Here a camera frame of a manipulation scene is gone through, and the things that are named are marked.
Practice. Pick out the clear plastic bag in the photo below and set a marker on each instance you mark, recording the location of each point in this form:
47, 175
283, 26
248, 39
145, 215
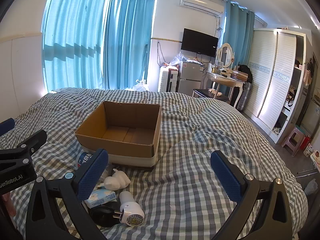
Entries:
140, 86

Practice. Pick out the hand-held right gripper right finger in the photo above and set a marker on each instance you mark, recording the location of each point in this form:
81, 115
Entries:
226, 177

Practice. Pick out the person's left hand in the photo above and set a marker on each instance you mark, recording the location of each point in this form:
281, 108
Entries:
9, 205

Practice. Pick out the dark suitcase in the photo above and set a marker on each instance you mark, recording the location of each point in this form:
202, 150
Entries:
245, 96

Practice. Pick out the blue label water bottle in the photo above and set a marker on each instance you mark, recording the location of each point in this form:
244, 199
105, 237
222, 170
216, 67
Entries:
83, 160

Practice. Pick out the blue curtain beside wardrobe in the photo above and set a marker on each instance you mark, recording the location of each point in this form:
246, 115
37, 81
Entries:
237, 35

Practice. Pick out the blue white tissue packet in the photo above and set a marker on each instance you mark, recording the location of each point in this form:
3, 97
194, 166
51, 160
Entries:
100, 198

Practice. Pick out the colourful printed carton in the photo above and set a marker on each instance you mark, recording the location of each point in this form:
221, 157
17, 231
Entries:
312, 153

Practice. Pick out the wide blue curtain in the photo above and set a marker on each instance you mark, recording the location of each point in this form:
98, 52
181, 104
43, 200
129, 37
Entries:
75, 35

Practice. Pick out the dark cushioned bench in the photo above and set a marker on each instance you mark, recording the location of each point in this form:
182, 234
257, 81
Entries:
208, 94

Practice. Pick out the white lumpy figurine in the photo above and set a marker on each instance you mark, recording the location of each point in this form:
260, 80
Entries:
115, 181

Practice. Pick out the white louvred wardrobe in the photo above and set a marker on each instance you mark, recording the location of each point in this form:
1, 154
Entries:
272, 80

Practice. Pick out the white air purifier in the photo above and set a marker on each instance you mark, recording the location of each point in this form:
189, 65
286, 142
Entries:
168, 80

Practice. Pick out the silver small fridge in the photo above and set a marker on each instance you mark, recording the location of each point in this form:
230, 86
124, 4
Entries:
190, 78

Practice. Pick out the crumpled plastic bag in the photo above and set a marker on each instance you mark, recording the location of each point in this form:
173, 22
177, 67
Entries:
176, 60

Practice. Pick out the cardboard box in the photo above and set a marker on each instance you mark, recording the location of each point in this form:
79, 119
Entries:
130, 135

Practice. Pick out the oval white vanity mirror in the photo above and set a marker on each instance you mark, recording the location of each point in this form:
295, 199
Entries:
226, 55

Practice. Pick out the black bag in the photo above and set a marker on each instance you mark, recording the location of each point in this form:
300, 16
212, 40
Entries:
245, 72

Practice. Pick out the pink plastic stool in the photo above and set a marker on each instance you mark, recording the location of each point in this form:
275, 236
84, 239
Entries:
293, 137

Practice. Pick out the white dressing table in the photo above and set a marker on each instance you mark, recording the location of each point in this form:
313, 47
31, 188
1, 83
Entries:
225, 78

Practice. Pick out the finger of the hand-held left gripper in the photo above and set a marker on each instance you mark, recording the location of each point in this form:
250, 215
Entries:
30, 141
7, 126

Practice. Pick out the black wall television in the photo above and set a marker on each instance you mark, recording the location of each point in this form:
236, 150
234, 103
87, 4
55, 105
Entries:
198, 42

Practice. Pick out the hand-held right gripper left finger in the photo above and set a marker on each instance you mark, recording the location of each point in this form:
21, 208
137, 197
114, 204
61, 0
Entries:
92, 177

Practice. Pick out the narrow blue curtain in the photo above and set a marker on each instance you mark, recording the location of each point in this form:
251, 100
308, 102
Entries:
130, 35

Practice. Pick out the white air conditioner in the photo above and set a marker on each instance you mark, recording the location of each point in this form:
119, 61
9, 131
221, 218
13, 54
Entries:
201, 5

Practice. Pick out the white plug-in lamp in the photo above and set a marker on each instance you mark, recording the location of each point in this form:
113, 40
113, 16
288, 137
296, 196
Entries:
130, 205

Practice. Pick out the grey checked blanket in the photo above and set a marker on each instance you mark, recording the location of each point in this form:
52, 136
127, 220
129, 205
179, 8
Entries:
200, 130

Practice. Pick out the black round jar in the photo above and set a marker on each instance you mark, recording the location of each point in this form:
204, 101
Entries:
105, 217

